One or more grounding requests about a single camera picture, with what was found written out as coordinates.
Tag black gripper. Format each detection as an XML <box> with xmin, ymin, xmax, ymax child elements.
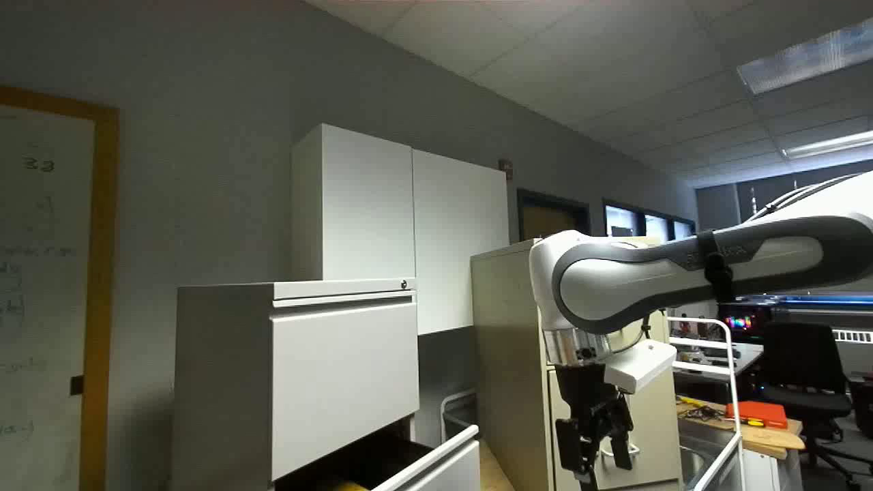
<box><xmin>553</xmin><ymin>359</ymin><xmax>637</xmax><ymax>491</ymax></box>

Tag white bottom cabinet drawer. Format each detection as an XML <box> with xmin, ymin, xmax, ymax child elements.
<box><xmin>270</xmin><ymin>421</ymin><xmax>485</xmax><ymax>491</ymax></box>

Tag white cabinet drawer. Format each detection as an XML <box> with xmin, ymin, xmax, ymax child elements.
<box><xmin>270</xmin><ymin>421</ymin><xmax>485</xmax><ymax>491</ymax></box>
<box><xmin>268</xmin><ymin>297</ymin><xmax>423</xmax><ymax>482</ymax></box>

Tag white upper cabinet drawer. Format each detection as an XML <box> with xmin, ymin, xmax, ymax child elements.
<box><xmin>268</xmin><ymin>297</ymin><xmax>423</xmax><ymax>482</ymax></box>

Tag beige metal filing cabinet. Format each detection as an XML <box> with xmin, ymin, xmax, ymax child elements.
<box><xmin>468</xmin><ymin>234</ymin><xmax>684</xmax><ymax>491</ymax></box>

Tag orange tool on bench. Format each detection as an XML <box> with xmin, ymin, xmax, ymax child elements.
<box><xmin>733</xmin><ymin>399</ymin><xmax>791</xmax><ymax>430</ymax></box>

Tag wooden workbench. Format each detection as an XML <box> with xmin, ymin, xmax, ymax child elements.
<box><xmin>674</xmin><ymin>393</ymin><xmax>809</xmax><ymax>462</ymax></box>

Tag dark electronics unit with lights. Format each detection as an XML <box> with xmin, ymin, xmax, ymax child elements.
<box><xmin>719</xmin><ymin>302</ymin><xmax>776</xmax><ymax>336</ymax></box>

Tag black office chair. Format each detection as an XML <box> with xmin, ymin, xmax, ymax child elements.
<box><xmin>756</xmin><ymin>320</ymin><xmax>873</xmax><ymax>478</ymax></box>

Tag row of dark framed windows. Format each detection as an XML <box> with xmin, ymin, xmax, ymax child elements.
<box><xmin>602</xmin><ymin>198</ymin><xmax>697</xmax><ymax>246</ymax></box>

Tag grey window blinds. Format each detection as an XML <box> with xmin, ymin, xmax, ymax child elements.
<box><xmin>695</xmin><ymin>162</ymin><xmax>873</xmax><ymax>233</ymax></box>

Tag narrow ceiling light strip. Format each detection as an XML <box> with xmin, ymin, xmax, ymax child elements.
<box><xmin>781</xmin><ymin>125</ymin><xmax>873</xmax><ymax>163</ymax></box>

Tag white filing cabinet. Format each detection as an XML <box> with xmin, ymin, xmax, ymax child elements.
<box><xmin>168</xmin><ymin>279</ymin><xmax>423</xmax><ymax>491</ymax></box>

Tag large ceiling light panel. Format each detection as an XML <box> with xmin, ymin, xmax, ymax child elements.
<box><xmin>733</xmin><ymin>16</ymin><xmax>873</xmax><ymax>99</ymax></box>

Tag wood framed whiteboard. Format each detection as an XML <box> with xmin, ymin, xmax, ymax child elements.
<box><xmin>0</xmin><ymin>85</ymin><xmax>123</xmax><ymax>491</ymax></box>

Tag white metal rack frame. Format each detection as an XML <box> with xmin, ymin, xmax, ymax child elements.
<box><xmin>666</xmin><ymin>313</ymin><xmax>748</xmax><ymax>491</ymax></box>

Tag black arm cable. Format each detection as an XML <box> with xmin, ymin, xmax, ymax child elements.
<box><xmin>695</xmin><ymin>230</ymin><xmax>737</xmax><ymax>309</ymax></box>

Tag white wall cabinet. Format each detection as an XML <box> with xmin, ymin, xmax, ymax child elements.
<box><xmin>288</xmin><ymin>119</ymin><xmax>512</xmax><ymax>338</ymax></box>

